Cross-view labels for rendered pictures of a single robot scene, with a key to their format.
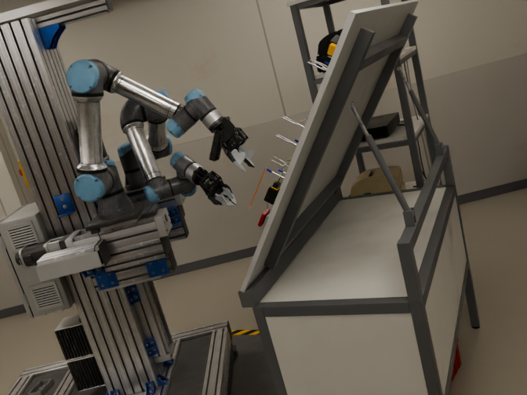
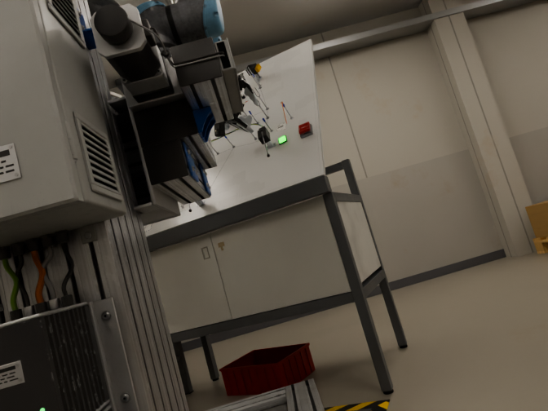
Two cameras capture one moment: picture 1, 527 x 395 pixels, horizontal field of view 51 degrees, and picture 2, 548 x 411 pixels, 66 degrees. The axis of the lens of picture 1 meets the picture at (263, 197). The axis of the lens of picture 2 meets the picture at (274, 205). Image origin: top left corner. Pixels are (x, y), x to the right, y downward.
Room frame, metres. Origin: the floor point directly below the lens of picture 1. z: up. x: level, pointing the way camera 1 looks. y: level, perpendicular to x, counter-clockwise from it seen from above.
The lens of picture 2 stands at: (2.23, 1.78, 0.62)
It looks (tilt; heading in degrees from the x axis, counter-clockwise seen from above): 7 degrees up; 264
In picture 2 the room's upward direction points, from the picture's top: 16 degrees counter-clockwise
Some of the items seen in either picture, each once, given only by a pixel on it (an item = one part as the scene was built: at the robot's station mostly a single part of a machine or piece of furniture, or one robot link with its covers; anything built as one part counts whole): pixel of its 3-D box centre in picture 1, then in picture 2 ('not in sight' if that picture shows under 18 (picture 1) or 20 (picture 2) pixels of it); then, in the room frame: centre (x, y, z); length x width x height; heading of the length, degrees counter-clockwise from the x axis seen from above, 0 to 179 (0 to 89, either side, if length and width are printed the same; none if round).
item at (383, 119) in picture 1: (365, 129); not in sight; (3.06, -0.65, 1.09); 0.35 x 0.33 x 0.07; 153
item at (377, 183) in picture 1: (376, 187); not in sight; (3.01, -0.63, 0.76); 0.30 x 0.21 x 0.20; 66
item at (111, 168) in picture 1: (103, 176); (155, 31); (2.30, 0.62, 1.33); 0.13 x 0.12 x 0.14; 173
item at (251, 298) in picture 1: (300, 235); (205, 225); (2.36, -0.12, 0.83); 1.18 x 0.05 x 0.06; 153
